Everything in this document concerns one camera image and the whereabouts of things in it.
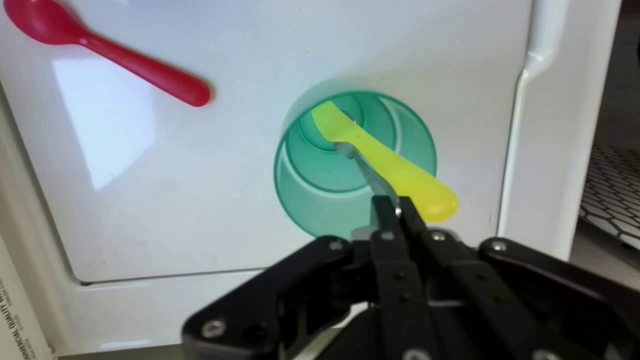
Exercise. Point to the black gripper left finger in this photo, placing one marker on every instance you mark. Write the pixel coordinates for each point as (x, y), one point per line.
(393, 287)

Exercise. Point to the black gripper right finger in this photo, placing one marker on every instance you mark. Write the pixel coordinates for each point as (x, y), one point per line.
(507, 293)

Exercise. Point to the yellow plastic spoon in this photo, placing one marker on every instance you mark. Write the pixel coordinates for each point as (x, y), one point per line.
(400, 176)

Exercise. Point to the green translucent plastic cup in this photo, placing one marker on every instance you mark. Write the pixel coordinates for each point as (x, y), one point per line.
(313, 192)

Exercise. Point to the red plastic spoon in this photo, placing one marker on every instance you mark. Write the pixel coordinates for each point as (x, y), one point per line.
(132, 61)

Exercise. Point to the honeycomb pattern ironing board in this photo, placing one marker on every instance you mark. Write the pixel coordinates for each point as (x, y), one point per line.
(616, 192)

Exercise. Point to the white washing machine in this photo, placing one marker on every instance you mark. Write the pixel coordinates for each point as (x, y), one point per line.
(233, 201)

